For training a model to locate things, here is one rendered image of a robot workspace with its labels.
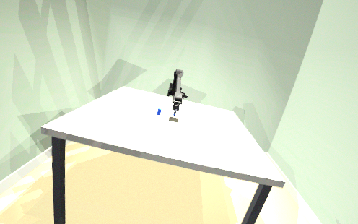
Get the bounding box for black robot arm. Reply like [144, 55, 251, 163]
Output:
[167, 69, 184, 111]

